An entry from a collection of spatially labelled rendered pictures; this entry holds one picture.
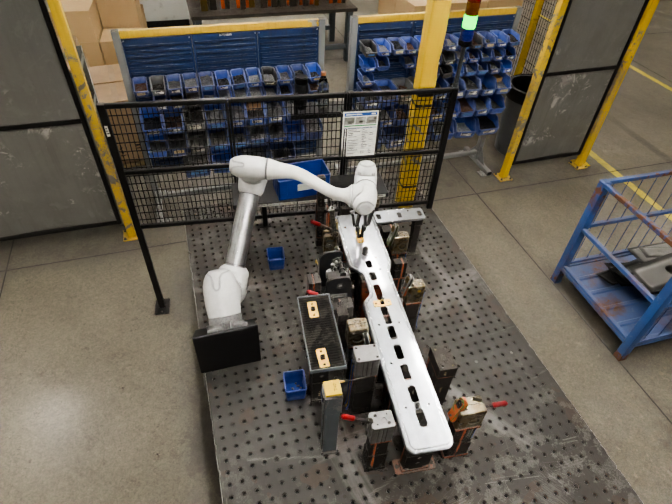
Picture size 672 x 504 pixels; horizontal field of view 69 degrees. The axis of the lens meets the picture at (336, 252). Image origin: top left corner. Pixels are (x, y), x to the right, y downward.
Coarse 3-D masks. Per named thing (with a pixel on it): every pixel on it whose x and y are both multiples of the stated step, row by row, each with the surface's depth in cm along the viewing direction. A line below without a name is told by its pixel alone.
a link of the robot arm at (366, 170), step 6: (360, 162) 228; (366, 162) 227; (372, 162) 229; (360, 168) 226; (366, 168) 225; (372, 168) 226; (360, 174) 227; (366, 174) 226; (372, 174) 227; (354, 180) 231; (360, 180) 225; (372, 180) 226
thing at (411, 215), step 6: (390, 210) 278; (396, 210) 278; (402, 210) 279; (408, 210) 279; (414, 210) 279; (420, 210) 279; (384, 216) 274; (390, 216) 274; (396, 216) 274; (402, 216) 275; (408, 216) 275; (414, 216) 275; (420, 216) 275; (378, 222) 270; (384, 222) 271; (390, 222) 271; (396, 222) 272
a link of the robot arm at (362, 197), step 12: (276, 168) 229; (288, 168) 230; (300, 168) 231; (300, 180) 230; (312, 180) 226; (324, 192) 223; (336, 192) 220; (348, 192) 219; (360, 192) 217; (372, 192) 218; (348, 204) 221; (360, 204) 215; (372, 204) 216
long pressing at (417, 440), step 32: (352, 224) 268; (352, 256) 249; (384, 256) 250; (384, 288) 234; (384, 320) 220; (384, 352) 207; (416, 352) 208; (416, 384) 197; (416, 416) 186; (416, 448) 177; (448, 448) 178
